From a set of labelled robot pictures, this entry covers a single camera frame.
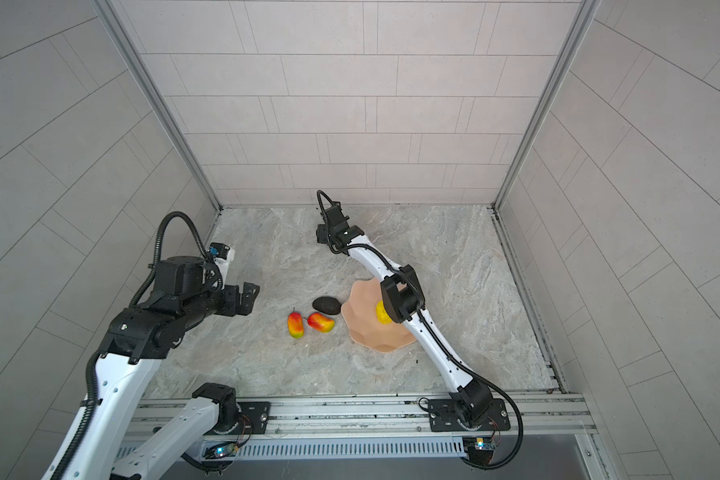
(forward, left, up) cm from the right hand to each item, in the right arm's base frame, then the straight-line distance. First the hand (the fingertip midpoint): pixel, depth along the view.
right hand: (325, 230), depth 109 cm
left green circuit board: (-64, +19, +1) cm, 67 cm away
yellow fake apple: (-36, -18, +3) cm, 40 cm away
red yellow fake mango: (-36, 0, +1) cm, 36 cm away
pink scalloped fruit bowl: (-38, -13, -1) cm, 40 cm away
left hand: (-35, +13, +22) cm, 43 cm away
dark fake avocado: (-31, -2, +2) cm, 31 cm away
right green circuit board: (-67, -38, -4) cm, 77 cm away
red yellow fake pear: (-36, +7, +1) cm, 37 cm away
